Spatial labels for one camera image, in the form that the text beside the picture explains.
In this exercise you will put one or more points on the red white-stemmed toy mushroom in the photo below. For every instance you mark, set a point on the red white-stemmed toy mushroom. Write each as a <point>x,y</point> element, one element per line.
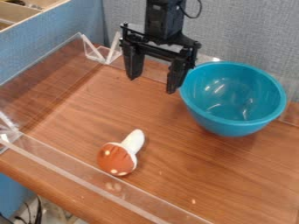
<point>116,157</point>

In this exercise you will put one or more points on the clear acrylic barrier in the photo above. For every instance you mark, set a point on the clear acrylic barrier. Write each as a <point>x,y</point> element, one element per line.
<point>35,92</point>
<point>111,188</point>
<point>155,70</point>

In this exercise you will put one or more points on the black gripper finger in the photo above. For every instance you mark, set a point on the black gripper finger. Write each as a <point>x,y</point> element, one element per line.
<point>179,68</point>
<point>134,64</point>

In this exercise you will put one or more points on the clear acrylic back barrier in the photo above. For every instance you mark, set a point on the clear acrylic back barrier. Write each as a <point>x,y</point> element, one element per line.
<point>155,70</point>

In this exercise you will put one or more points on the wooden shelf unit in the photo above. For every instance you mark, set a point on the wooden shelf unit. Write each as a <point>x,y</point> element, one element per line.
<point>16,11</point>

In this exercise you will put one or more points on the clear acrylic left barrier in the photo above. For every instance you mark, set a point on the clear acrylic left barrier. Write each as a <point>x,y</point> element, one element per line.
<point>35,92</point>

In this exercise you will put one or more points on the clear acrylic front barrier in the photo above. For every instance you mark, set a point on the clear acrylic front barrier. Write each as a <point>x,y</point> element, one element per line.
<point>111,188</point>

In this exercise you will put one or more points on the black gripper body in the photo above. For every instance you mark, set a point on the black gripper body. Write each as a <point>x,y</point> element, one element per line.
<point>160,38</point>

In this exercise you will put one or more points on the blue plastic bowl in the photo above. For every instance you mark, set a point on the blue plastic bowl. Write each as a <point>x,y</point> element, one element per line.
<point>234,99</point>

